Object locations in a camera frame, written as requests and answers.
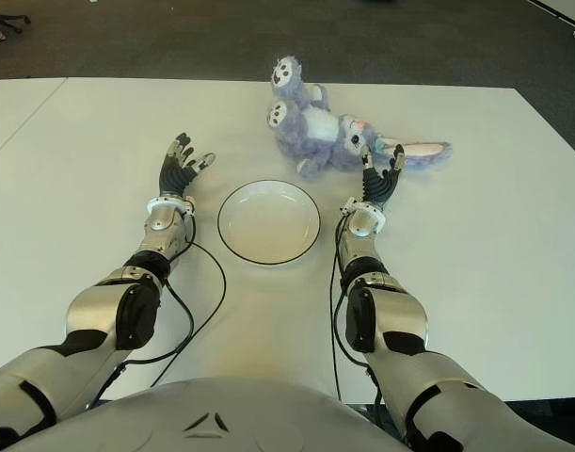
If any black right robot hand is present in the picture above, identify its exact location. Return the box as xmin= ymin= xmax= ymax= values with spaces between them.
xmin=359 ymin=143 xmax=407 ymax=207

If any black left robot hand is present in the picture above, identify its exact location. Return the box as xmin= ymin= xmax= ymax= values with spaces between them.
xmin=157 ymin=133 xmax=217 ymax=198

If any purple plush bunny doll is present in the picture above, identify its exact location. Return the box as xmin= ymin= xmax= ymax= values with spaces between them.
xmin=266 ymin=55 xmax=454 ymax=179

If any white plate with black rim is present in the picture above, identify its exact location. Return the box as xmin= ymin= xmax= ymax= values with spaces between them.
xmin=216 ymin=180 xmax=323 ymax=267

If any black office chair base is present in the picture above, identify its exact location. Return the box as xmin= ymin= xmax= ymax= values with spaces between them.
xmin=0 ymin=11 xmax=32 ymax=35

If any silver robot torso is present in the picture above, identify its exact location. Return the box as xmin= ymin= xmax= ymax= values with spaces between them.
xmin=56 ymin=376 xmax=410 ymax=452

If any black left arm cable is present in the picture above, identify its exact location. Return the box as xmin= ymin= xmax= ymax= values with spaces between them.
xmin=84 ymin=202 xmax=228 ymax=415
xmin=148 ymin=280 xmax=195 ymax=387

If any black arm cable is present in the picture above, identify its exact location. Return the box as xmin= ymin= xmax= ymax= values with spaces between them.
xmin=334 ymin=275 xmax=387 ymax=425
xmin=84 ymin=202 xmax=228 ymax=415
xmin=328 ymin=209 xmax=349 ymax=404
xmin=148 ymin=280 xmax=195 ymax=387

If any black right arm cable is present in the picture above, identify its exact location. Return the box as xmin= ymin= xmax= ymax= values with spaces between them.
xmin=328 ymin=209 xmax=349 ymax=404
xmin=334 ymin=275 xmax=387 ymax=425

